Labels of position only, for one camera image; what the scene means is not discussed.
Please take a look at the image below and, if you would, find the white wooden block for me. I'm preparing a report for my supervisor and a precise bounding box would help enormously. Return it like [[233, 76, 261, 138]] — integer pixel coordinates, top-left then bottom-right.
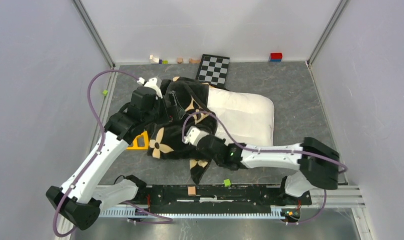
[[149, 54, 160, 64]]

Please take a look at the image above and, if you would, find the white yellow-edged pillow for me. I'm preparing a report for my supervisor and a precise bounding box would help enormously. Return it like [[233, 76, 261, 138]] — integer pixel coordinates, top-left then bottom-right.
[[207, 87, 274, 146]]

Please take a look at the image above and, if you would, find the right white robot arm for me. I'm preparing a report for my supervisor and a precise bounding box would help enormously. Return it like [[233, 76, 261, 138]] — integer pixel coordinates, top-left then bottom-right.
[[190, 134, 339, 204]]

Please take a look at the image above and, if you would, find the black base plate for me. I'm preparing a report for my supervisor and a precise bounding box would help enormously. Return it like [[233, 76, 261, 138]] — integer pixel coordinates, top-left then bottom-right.
[[130, 184, 312, 214]]

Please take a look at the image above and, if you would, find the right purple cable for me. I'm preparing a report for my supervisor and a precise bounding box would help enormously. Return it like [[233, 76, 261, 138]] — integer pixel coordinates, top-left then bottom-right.
[[181, 111, 349, 226]]

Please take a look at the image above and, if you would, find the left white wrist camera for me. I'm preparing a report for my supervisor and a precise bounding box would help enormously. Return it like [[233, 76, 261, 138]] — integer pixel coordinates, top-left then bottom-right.
[[137, 77, 163, 99]]

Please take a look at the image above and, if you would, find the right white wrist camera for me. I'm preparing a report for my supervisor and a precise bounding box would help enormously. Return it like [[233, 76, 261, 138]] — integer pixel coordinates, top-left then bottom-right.
[[182, 126, 210, 147]]

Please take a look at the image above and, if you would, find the red block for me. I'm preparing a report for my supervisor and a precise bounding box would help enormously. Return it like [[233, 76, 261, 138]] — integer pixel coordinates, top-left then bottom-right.
[[269, 52, 283, 62]]

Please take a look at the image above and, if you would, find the grey slotted cable duct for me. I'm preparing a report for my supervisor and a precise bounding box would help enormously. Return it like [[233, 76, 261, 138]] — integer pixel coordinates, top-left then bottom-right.
[[99, 206, 285, 220]]

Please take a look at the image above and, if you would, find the black white checkerboard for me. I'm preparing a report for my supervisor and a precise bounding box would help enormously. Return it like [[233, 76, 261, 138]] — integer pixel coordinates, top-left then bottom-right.
[[196, 54, 230, 90]]

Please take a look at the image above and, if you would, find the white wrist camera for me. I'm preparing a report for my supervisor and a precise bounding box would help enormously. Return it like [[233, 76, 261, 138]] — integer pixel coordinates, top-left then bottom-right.
[[182, 126, 210, 147], [137, 77, 163, 99]]

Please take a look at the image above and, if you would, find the yellow triangle stencil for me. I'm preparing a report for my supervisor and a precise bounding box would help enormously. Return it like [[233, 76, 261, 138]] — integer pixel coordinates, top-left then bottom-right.
[[126, 131, 150, 151]]

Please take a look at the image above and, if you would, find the tan wooden cube on base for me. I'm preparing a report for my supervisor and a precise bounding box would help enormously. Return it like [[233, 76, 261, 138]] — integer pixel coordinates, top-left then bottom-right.
[[187, 186, 196, 196]]

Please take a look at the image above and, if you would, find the green cube on base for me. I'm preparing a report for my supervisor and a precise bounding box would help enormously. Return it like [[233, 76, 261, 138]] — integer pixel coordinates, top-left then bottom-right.
[[223, 179, 231, 187]]

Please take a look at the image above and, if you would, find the black floral pillowcase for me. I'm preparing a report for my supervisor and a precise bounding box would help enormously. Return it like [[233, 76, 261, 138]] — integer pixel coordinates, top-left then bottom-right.
[[147, 76, 218, 184]]

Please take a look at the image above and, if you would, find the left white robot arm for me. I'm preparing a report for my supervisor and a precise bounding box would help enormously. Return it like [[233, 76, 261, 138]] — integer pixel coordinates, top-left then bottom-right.
[[46, 86, 186, 230]]

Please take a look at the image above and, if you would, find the long tan wooden block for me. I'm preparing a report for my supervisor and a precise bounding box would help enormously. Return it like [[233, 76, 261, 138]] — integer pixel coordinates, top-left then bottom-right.
[[189, 58, 201, 64]]

